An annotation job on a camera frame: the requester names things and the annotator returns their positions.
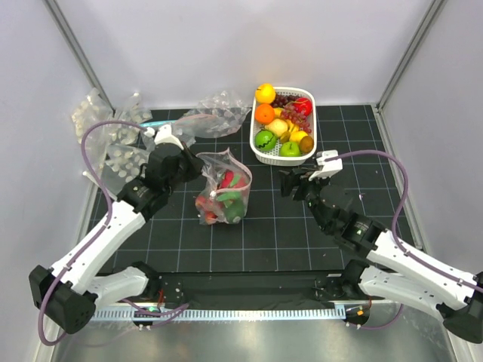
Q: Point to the crumpled clear bag pink dots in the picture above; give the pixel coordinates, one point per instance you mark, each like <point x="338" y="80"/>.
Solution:
<point x="219" y="115"/>

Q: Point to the pink dragon fruit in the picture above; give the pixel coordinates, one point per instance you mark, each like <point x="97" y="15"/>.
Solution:
<point x="231" y="187"/>

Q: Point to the red lychee bunch with leaves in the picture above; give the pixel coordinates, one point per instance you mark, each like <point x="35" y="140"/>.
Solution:
<point x="209" y="209"/>

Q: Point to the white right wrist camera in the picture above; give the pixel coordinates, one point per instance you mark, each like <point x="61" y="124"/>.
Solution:
<point x="328" y="164"/>

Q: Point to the white perforated plastic basket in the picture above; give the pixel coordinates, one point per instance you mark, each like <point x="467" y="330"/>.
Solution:
<point x="272" y="157"/>

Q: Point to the dark green avocado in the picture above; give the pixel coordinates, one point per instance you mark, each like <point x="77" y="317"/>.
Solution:
<point x="234" y="211"/>

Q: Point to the clear bag white dots middle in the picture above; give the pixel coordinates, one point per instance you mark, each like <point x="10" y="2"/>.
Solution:
<point x="131" y="111"/>

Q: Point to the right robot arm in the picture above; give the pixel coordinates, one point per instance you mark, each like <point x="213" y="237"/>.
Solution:
<point x="385" y="266"/>

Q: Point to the brown kiwi fruit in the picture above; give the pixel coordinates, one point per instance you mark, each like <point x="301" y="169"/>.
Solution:
<point x="306" y="144"/>

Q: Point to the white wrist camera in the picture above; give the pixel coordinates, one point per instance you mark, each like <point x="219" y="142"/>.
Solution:
<point x="328" y="164"/>
<point x="163" y="134"/>

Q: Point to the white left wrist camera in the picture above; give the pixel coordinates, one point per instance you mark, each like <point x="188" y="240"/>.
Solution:
<point x="163" y="134"/>

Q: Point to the red apple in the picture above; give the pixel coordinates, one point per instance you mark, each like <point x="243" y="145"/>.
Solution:
<point x="303" y="106"/>

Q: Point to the pale yellow peach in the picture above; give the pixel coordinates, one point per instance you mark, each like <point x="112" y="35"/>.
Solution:
<point x="277" y="127"/>

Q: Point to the purple grape bunch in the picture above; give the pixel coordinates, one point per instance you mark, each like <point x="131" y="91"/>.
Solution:
<point x="285" y="110"/>

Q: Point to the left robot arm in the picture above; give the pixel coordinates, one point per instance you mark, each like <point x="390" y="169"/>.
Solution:
<point x="70" y="291"/>

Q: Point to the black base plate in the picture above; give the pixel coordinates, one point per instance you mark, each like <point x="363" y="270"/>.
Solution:
<point x="253" y="290"/>

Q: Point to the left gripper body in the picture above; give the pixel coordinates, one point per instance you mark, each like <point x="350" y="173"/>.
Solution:
<point x="178" y="177"/>

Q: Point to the clear bag white dots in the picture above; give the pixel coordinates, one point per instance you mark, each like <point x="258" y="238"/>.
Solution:
<point x="118" y="166"/>
<point x="90" y="111"/>
<point x="131" y="111"/>

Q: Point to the clear bag white dots back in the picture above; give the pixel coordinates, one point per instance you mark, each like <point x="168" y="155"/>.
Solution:
<point x="90" y="111"/>

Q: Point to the white slotted cable duct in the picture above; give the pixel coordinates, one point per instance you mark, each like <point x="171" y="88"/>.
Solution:
<point x="126" y="313"/>

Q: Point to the clear zip bag pink zipper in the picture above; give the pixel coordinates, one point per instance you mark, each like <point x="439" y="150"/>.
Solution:
<point x="216" y="164"/>

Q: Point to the clear bag blue zipper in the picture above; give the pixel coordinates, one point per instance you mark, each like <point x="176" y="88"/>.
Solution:
<point x="187" y="139"/>

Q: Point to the green apple with stem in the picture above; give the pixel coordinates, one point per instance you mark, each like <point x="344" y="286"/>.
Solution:
<point x="290" y="149"/>

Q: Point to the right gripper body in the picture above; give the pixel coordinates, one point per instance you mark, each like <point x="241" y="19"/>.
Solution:
<point x="310" y="188"/>

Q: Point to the clear bag white dots front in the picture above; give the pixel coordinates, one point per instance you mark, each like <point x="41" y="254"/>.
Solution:
<point x="118" y="166"/>

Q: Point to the orange fruit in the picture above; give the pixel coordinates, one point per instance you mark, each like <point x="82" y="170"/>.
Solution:
<point x="264" y="114"/>

